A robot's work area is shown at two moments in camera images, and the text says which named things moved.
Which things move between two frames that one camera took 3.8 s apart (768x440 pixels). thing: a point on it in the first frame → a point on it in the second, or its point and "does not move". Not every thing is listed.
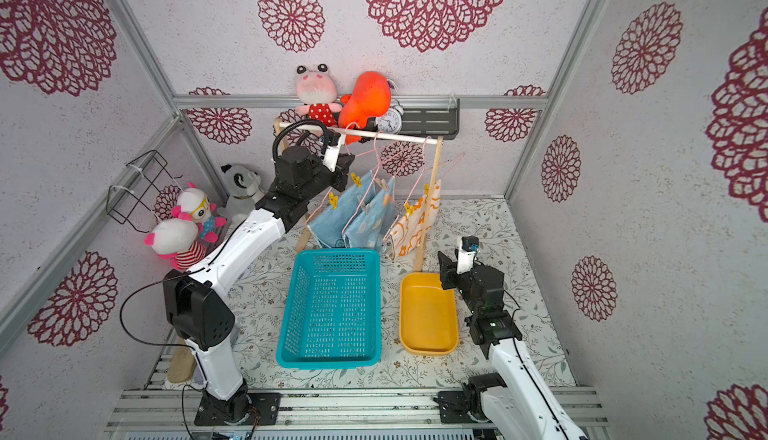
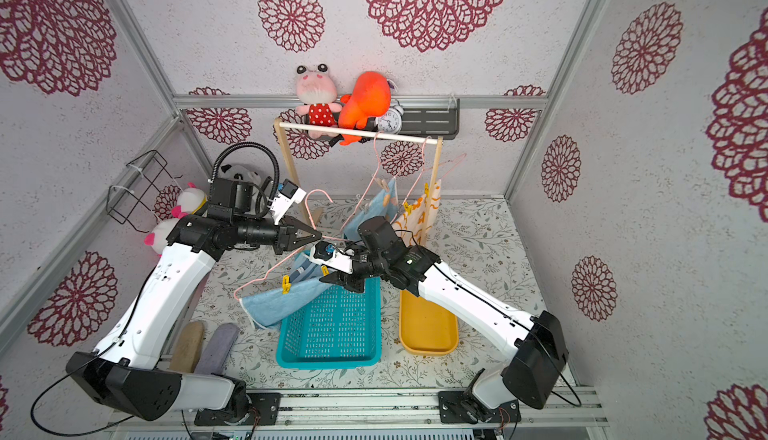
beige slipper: [182, 364] does not move
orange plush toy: [370, 99] does not move
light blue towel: [331, 221] → [266, 310]
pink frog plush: [317, 88] does not move
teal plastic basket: [331, 314] does not move
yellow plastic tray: [428, 315] does not move
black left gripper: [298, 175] → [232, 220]
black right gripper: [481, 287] → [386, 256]
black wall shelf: [432, 121] does not move
